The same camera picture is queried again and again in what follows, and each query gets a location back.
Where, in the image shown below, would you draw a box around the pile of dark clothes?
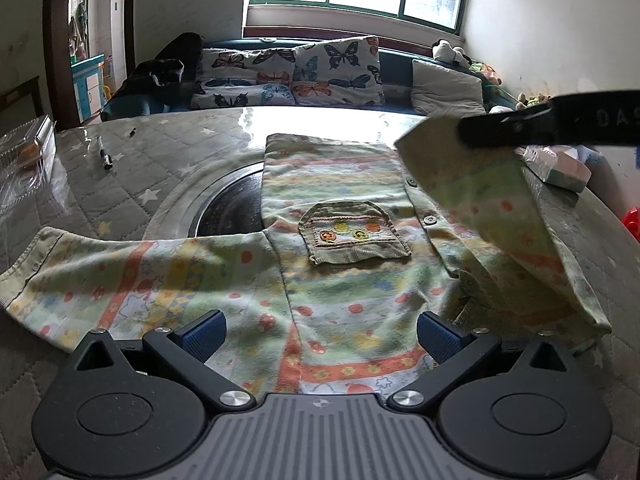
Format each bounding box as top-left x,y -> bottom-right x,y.
116,32 -> 204,112

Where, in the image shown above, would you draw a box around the pastel patterned child's shirt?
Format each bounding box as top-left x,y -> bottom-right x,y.
0,116 -> 613,397

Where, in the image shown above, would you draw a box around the grey cushion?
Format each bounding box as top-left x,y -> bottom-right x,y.
411,59 -> 489,116

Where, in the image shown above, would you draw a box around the dark wooden door frame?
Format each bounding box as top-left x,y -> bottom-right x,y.
43,0 -> 138,131

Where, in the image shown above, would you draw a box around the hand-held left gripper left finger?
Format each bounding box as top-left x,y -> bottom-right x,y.
74,309 -> 254,411

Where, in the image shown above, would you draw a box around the butterfly print cushion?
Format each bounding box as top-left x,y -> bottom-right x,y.
191,47 -> 297,109
291,36 -> 385,107

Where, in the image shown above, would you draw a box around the panda plush toy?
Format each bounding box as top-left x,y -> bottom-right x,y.
432,39 -> 474,69

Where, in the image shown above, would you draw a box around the round glass turntable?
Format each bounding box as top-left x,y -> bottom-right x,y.
142,159 -> 269,241

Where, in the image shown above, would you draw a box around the red plastic object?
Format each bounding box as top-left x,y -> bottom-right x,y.
622,205 -> 640,241

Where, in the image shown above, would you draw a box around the black and silver pen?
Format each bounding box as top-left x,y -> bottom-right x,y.
96,135 -> 115,170

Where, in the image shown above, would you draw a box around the small plush toys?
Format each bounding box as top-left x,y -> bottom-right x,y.
479,62 -> 552,112

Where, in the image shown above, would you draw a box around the clear plastic container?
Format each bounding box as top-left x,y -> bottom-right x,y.
0,114 -> 57,212

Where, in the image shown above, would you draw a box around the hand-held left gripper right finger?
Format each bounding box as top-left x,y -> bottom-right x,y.
386,311 -> 574,409

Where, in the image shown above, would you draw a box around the dark wooden chair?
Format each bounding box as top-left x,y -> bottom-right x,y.
0,75 -> 46,134

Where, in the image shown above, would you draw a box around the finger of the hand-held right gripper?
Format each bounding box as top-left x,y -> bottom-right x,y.
458,98 -> 557,149

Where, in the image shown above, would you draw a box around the pastel tissue box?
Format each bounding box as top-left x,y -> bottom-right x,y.
520,144 -> 592,194

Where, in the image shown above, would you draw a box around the blue sofa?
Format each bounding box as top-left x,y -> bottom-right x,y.
100,36 -> 522,122

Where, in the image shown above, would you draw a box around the blue and white cabinet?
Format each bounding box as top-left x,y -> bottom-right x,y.
71,53 -> 106,119

